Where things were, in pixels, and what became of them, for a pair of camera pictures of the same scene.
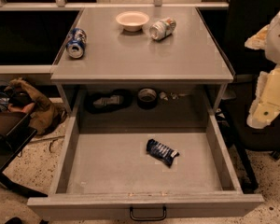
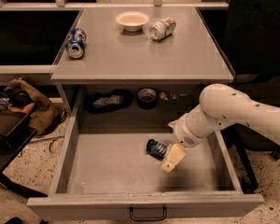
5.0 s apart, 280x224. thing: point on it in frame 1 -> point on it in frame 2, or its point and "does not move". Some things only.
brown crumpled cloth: [45, 116] does not move
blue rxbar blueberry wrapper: [161, 152] does not move
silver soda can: [162, 28] does not move
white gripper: [278, 38] -> [181, 134]
